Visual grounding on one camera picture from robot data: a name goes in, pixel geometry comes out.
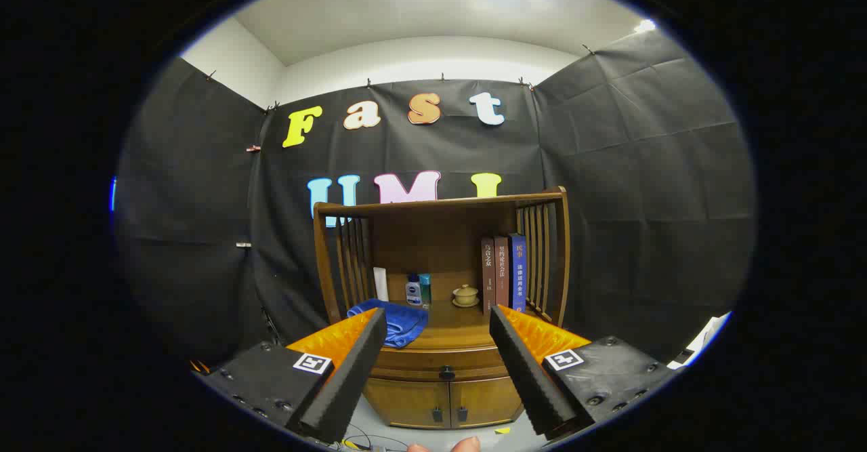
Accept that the wooden drawer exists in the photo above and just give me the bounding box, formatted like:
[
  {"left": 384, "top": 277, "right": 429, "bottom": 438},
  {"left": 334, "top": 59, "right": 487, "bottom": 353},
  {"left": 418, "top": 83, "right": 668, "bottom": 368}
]
[{"left": 370, "top": 346, "right": 510, "bottom": 382}]

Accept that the blue folded towel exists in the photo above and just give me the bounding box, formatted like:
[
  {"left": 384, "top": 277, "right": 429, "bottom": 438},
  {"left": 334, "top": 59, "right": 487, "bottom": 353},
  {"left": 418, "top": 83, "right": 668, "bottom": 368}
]
[{"left": 347, "top": 298, "right": 429, "bottom": 349}]

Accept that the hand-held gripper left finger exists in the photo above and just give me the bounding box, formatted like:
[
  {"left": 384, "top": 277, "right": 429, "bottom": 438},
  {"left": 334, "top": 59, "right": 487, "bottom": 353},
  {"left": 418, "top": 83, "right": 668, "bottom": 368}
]
[{"left": 192, "top": 306, "right": 388, "bottom": 445}]

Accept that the thin floor cable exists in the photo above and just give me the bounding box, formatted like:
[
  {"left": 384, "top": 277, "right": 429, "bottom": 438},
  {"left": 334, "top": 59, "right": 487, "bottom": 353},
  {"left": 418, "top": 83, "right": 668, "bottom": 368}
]
[{"left": 342, "top": 425, "right": 410, "bottom": 451}]

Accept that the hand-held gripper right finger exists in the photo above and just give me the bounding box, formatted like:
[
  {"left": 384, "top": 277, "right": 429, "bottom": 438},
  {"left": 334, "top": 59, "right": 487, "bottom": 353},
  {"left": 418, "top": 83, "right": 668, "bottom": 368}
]
[{"left": 489, "top": 304, "right": 681, "bottom": 441}]

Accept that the dark brown book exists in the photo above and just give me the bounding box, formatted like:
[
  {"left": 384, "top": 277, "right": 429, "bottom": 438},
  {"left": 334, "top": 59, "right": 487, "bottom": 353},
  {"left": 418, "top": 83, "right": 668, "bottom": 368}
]
[{"left": 481, "top": 237, "right": 497, "bottom": 314}]

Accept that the reddish brown book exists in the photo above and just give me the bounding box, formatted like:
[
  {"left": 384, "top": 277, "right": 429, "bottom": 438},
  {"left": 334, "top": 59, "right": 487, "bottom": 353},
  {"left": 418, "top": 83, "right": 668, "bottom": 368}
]
[{"left": 494, "top": 236, "right": 510, "bottom": 309}]

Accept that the wooden cabinet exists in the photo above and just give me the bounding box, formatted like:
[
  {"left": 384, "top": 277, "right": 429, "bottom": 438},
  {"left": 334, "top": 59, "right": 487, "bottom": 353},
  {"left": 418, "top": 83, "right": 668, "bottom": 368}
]
[{"left": 313, "top": 186, "right": 571, "bottom": 431}]

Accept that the wooden countertop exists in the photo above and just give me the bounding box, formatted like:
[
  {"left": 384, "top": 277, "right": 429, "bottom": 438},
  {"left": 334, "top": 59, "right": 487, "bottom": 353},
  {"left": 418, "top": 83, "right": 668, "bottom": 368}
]
[{"left": 342, "top": 300, "right": 563, "bottom": 351}]

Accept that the wooden cabinet door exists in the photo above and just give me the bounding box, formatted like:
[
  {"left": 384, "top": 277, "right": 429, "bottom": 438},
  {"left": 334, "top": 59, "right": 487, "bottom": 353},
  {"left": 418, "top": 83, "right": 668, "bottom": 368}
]
[
  {"left": 449, "top": 375, "right": 524, "bottom": 429},
  {"left": 362, "top": 379, "right": 451, "bottom": 430}
]

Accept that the black backdrop cloth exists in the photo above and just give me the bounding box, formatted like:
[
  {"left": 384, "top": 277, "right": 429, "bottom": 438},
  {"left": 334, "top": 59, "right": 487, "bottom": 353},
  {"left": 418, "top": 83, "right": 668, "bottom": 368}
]
[{"left": 114, "top": 28, "right": 756, "bottom": 371}]

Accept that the blue book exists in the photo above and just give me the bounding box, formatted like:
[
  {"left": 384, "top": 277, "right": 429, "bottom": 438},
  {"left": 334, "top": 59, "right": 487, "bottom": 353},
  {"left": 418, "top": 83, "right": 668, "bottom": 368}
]
[{"left": 508, "top": 234, "right": 527, "bottom": 313}]

